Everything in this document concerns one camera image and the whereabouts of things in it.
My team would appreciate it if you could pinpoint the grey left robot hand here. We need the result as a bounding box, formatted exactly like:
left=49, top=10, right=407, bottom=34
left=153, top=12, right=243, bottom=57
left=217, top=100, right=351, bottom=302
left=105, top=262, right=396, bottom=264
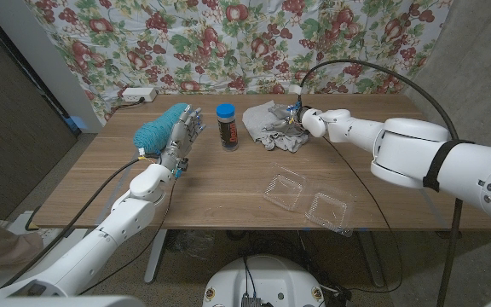
left=159, top=104, right=206, bottom=178

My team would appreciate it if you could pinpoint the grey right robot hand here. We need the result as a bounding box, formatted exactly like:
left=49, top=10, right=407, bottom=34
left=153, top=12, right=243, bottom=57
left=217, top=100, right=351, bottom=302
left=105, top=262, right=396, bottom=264
left=270, top=103, right=310, bottom=137

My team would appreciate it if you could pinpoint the grey shirt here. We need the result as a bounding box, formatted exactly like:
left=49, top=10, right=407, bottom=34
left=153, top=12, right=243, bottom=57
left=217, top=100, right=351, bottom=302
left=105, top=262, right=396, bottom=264
left=241, top=101, right=310, bottom=154

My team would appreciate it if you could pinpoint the teal yarn skein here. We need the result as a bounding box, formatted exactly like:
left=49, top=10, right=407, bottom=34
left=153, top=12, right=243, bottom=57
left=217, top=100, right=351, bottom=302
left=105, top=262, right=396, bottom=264
left=133, top=102, right=189, bottom=157

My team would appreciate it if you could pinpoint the clear plastic clamshell container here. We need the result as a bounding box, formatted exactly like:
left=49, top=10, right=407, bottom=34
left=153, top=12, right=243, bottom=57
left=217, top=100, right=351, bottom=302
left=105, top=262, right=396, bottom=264
left=262, top=164, right=355, bottom=238

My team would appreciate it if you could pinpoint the tennis ball can blue lid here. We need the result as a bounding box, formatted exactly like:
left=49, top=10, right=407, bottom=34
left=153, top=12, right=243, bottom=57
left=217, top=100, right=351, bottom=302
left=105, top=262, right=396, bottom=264
left=216, top=103, right=240, bottom=153

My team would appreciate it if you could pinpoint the white power strip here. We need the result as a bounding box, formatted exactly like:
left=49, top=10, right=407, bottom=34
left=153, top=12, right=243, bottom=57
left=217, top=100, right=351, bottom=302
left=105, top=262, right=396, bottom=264
left=121, top=87, right=158, bottom=103

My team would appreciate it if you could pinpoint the floral fruit print backdrop cloth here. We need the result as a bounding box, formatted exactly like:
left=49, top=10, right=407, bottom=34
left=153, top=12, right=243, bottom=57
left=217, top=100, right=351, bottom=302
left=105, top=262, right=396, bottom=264
left=23, top=0, right=453, bottom=125

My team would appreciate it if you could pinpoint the metal table leg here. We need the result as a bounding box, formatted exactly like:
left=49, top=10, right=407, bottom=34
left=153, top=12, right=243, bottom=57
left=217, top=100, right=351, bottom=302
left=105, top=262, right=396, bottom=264
left=143, top=229, right=168, bottom=285
left=355, top=229, right=385, bottom=289

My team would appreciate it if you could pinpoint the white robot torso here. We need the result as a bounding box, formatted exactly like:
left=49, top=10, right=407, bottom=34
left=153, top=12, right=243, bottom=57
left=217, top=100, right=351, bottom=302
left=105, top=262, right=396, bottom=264
left=201, top=254, right=326, bottom=307

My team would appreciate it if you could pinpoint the dark textured door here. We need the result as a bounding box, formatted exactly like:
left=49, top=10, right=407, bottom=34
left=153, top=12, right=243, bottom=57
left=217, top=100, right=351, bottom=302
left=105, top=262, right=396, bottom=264
left=0, top=8, right=80, bottom=221

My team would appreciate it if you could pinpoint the black power strip cord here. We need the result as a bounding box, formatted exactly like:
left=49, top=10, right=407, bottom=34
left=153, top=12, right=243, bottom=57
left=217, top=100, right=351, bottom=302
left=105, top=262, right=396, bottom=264
left=107, top=96, right=147, bottom=114

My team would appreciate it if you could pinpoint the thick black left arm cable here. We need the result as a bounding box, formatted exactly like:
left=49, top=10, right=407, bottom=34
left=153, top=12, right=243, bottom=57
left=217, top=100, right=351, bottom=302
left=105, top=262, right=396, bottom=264
left=0, top=155, right=161, bottom=289

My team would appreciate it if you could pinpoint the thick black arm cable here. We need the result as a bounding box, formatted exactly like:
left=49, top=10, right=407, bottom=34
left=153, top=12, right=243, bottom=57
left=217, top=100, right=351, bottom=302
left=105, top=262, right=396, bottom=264
left=298, top=58, right=464, bottom=307
left=0, top=155, right=161, bottom=289

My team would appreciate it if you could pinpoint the thin black left arm wire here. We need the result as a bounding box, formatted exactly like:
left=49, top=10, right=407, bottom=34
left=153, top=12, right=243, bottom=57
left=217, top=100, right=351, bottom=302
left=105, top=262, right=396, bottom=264
left=78, top=177, right=177, bottom=295

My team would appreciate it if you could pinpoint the thin black arm wire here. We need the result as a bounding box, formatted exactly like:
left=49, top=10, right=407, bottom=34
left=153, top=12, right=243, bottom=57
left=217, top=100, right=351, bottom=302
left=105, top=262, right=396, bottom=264
left=78, top=177, right=177, bottom=295
left=321, top=136, right=404, bottom=295

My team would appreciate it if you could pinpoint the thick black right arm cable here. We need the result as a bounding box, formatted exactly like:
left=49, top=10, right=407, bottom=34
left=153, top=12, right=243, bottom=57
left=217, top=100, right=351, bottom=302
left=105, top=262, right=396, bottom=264
left=298, top=58, right=464, bottom=307

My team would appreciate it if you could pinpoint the thin black right arm wire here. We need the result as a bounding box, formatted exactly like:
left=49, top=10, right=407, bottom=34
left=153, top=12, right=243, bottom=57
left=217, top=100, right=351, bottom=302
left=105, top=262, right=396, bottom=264
left=321, top=136, right=404, bottom=295

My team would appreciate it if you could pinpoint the black arm strap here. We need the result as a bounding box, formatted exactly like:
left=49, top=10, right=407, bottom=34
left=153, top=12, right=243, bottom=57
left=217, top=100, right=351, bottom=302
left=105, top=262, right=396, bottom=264
left=422, top=139, right=476, bottom=193

